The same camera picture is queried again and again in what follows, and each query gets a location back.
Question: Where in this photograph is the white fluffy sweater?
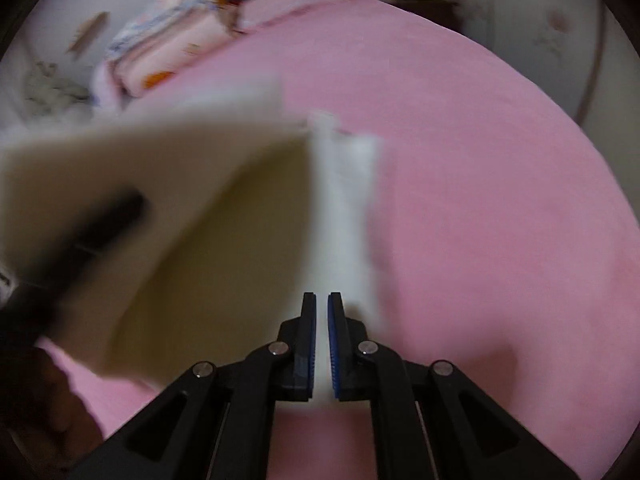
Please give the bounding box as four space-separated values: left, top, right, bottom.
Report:
1 80 381 386

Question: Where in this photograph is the pink bed sheet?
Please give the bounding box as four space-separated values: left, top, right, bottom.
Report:
53 0 639 479

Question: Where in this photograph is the beige puffer jacket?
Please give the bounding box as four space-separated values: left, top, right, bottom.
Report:
23 61 93 122

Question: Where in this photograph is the floral folded blanket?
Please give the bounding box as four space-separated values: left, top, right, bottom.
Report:
105 0 220 62

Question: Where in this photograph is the wooden nightstand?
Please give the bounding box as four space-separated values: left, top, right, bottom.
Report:
380 0 459 30

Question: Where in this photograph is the floral wardrobe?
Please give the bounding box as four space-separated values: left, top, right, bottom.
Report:
450 0 639 193

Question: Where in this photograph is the wall shelf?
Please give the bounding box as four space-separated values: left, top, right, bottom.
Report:
66 11 111 58

